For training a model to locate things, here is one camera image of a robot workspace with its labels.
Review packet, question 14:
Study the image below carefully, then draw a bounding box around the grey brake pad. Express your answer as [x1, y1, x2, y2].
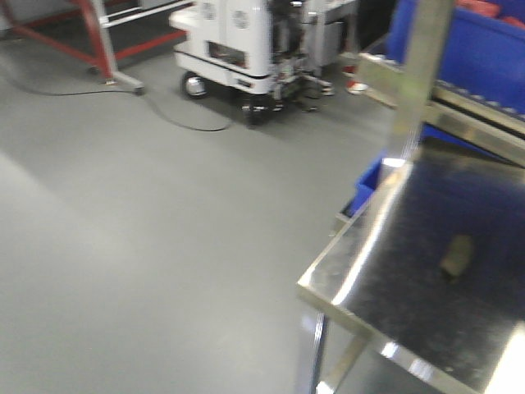
[439, 234, 474, 281]

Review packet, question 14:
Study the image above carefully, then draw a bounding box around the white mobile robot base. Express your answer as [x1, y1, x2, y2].
[169, 0, 333, 127]

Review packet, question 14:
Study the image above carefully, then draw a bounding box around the black floor cable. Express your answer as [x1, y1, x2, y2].
[0, 73, 231, 133]

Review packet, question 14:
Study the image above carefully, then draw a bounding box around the blue bin lower shelf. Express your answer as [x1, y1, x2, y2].
[341, 124, 496, 218]

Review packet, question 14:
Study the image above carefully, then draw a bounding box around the red metal frame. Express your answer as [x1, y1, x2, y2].
[1, 1, 194, 96]

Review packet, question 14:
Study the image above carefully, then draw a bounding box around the stainless steel rack frame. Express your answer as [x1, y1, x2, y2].
[298, 1, 524, 393]

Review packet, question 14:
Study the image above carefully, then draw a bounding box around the blue plastic bin left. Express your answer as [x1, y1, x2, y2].
[385, 0, 525, 116]

